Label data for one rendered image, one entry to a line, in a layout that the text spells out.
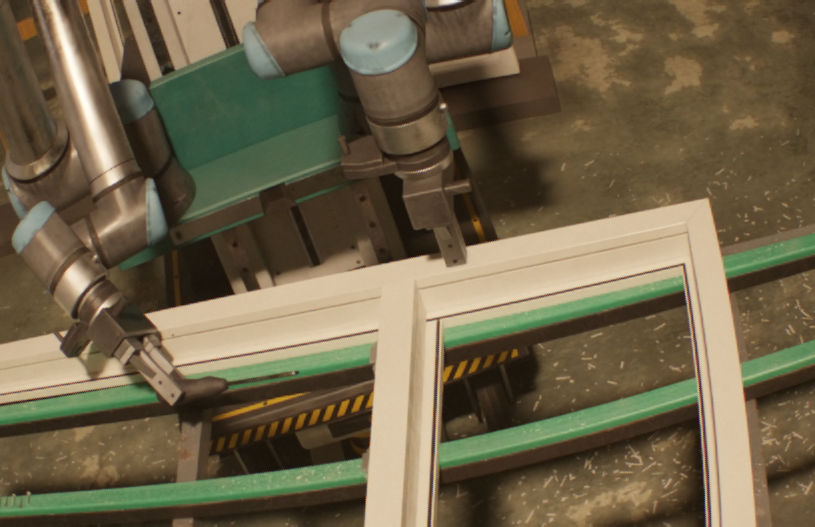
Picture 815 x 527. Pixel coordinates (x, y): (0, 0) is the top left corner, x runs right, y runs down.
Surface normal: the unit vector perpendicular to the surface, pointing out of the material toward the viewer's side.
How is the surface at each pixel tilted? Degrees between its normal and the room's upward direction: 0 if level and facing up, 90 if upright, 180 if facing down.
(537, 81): 0
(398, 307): 0
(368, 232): 90
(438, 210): 90
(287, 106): 90
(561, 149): 0
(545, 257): 90
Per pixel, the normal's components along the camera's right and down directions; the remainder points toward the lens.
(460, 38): 0.00, 0.74
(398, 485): -0.29, -0.76
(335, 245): 0.16, 0.57
